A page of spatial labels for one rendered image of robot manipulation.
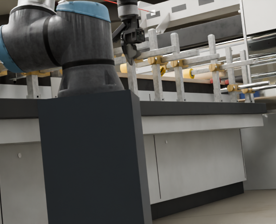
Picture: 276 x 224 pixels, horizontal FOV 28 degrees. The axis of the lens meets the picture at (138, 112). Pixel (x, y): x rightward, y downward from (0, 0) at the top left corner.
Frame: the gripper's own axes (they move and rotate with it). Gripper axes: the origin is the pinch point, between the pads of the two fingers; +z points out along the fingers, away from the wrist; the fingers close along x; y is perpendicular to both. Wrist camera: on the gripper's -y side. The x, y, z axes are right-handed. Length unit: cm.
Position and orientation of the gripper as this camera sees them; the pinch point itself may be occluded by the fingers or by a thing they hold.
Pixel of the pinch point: (129, 62)
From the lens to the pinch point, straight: 248.3
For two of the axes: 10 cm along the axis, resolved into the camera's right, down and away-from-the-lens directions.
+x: 5.7, -0.1, 8.2
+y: 8.1, -1.2, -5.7
